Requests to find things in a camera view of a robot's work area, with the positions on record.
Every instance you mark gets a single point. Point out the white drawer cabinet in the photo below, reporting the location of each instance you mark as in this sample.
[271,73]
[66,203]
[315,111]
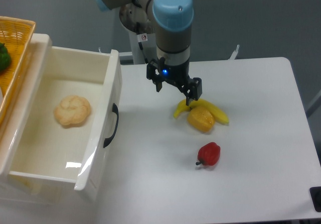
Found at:
[13,125]

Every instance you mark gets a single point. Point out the yellow banana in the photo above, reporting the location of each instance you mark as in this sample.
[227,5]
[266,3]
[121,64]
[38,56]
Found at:
[216,112]

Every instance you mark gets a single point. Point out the white open upper drawer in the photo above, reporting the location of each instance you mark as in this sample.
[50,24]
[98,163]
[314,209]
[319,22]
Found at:
[49,153]

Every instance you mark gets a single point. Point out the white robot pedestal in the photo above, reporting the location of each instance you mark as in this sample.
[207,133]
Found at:
[140,31]

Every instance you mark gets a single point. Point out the yellow orange bell pepper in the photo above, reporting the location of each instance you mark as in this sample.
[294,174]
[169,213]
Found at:
[201,119]

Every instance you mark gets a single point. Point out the black drawer handle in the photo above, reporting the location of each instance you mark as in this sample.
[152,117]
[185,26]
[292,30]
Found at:
[113,128]

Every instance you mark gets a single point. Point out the black object at table edge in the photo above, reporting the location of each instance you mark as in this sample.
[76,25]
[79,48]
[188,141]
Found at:
[315,193]

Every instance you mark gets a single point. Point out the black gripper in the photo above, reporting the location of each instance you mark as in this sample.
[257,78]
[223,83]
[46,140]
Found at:
[177,75]

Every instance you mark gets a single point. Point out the red bell pepper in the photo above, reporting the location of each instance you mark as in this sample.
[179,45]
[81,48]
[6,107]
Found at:
[208,155]

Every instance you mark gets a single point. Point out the yellow woven basket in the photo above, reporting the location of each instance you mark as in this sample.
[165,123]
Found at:
[16,35]

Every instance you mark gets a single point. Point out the green vegetable in basket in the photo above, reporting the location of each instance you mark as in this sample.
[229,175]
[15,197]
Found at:
[5,59]

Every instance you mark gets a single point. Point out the round braided bread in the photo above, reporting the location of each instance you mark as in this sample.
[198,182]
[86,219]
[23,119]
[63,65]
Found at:
[72,110]

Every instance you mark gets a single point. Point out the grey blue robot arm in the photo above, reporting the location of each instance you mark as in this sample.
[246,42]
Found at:
[171,21]

